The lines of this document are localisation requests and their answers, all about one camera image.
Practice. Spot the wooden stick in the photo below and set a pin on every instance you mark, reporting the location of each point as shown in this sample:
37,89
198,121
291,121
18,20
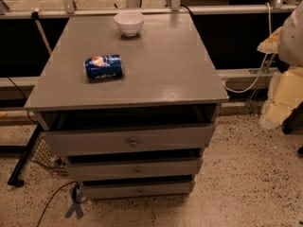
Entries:
35,17

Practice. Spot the grey middle drawer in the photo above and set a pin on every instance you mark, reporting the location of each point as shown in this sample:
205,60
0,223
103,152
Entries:
134,169

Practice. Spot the grey drawer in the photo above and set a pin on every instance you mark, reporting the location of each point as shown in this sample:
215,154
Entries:
93,142
115,191
134,169

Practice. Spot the white bowl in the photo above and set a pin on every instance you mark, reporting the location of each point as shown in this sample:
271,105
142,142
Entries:
130,22

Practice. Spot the wire mesh basket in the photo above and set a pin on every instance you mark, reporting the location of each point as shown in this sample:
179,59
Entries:
44,157

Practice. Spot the grey drawer cabinet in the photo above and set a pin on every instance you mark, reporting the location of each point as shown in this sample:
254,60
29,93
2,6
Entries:
168,82

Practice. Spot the grey bottom drawer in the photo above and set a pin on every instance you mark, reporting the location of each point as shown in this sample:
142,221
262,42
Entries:
115,191

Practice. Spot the grey top drawer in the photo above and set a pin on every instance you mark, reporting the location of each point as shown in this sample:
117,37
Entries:
93,142

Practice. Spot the blue tape cross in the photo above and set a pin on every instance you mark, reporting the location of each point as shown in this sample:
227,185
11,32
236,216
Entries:
75,207

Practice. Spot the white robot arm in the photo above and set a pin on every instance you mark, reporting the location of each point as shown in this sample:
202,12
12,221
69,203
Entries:
290,48

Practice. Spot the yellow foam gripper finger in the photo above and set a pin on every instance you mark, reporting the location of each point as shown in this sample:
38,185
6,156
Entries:
284,95
270,45

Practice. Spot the black metal frame leg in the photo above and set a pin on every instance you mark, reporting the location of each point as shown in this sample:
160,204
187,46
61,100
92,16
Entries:
14,179

